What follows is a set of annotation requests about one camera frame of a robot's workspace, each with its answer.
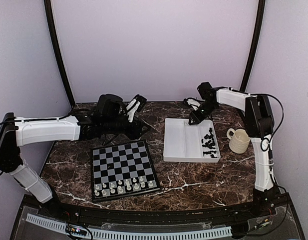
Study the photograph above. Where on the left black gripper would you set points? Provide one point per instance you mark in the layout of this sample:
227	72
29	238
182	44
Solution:
135	132

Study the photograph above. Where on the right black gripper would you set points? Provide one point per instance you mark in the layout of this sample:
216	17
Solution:
197	119

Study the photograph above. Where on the white plastic compartment tray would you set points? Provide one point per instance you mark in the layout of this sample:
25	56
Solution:
182	142

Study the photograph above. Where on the black grey chessboard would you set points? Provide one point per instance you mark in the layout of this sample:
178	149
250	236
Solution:
119	162

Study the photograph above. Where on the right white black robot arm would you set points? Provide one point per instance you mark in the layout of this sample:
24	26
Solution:
257	117

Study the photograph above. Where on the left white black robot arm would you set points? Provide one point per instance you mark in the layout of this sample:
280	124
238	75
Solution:
111	116

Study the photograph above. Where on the pile of black chess pieces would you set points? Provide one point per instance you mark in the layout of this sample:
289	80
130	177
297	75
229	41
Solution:
209	144

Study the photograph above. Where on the cream ribbed mug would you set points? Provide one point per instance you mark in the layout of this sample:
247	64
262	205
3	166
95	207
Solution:
239	140

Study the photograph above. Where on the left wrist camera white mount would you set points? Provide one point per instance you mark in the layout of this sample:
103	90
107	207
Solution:
136	105

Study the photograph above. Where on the right black frame post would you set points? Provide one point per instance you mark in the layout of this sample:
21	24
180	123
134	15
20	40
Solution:
254	44

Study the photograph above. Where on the black frame post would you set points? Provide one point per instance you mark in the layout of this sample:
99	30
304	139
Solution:
57	51
254	44

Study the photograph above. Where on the black front rail base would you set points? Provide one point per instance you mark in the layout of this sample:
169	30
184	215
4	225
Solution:
275	221

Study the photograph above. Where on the left black frame post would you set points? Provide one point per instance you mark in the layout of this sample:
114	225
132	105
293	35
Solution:
57	51

